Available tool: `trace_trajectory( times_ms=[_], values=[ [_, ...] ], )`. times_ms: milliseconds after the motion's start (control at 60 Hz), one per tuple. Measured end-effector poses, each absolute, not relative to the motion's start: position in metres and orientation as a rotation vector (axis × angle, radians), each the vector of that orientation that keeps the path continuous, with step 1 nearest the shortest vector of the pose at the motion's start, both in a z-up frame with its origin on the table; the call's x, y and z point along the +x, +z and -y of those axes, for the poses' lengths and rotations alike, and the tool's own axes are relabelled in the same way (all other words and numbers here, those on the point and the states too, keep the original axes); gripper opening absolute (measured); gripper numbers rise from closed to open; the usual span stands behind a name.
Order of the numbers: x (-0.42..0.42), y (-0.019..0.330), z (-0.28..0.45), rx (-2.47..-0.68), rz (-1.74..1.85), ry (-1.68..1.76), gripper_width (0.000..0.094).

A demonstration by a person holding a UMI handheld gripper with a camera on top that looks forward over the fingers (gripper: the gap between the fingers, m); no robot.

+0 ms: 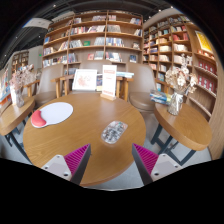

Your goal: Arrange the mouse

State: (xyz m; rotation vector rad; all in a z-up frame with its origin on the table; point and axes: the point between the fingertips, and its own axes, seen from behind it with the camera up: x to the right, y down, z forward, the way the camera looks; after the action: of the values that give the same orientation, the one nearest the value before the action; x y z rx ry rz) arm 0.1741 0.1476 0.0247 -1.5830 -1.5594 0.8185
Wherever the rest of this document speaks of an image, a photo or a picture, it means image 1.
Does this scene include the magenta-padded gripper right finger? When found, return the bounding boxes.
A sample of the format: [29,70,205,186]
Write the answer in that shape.
[131,143,184,186]

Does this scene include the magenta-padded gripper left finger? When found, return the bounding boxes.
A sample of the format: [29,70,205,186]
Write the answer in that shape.
[41,143,92,186]

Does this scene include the transparent computer mouse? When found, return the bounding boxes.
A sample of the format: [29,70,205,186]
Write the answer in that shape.
[100,120,129,145]

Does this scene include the white mouse pad red rest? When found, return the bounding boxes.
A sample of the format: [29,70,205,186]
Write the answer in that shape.
[30,101,74,129]

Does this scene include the round wooden side table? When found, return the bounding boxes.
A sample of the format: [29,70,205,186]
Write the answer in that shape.
[150,102,213,167]
[0,96,36,161]

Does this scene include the colourful book stack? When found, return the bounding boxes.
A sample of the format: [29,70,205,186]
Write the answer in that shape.
[149,89,173,106]

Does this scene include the beige wooden armchair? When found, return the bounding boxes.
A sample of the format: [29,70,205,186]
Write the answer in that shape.
[23,63,66,108]
[126,62,171,113]
[51,59,134,101]

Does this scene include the white framed picture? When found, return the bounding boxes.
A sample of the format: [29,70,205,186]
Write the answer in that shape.
[71,68,98,92]

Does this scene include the dark book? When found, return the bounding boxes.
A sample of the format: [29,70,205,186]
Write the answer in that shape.
[95,73,104,92]

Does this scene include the glass vase cream dried flowers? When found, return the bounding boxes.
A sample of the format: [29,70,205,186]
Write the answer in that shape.
[164,54,199,117]

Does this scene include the white sign in wooden stand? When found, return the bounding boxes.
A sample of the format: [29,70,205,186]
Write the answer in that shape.
[100,64,118,101]

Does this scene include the light blue book stack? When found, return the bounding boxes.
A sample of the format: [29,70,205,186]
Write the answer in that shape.
[115,71,135,79]

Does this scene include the small white table card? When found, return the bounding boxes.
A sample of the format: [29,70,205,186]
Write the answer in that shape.
[9,85,18,106]

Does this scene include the glass vase pink dried flowers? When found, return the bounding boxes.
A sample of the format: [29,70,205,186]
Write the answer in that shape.
[9,64,36,108]

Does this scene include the orange book display table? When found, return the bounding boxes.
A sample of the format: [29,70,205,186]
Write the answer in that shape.
[0,68,12,111]

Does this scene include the small distant wooden bookshelf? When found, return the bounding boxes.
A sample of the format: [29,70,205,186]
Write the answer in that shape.
[11,49,30,76]

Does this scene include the wooden bookshelf with yellow poster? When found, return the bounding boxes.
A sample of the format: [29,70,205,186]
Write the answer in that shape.
[142,13,219,121]

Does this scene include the large wooden bookshelf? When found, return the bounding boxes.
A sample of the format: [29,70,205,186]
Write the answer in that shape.
[41,11,144,76]

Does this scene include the white hanging ceiling sign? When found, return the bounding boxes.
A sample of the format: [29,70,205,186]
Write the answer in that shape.
[23,17,53,30]

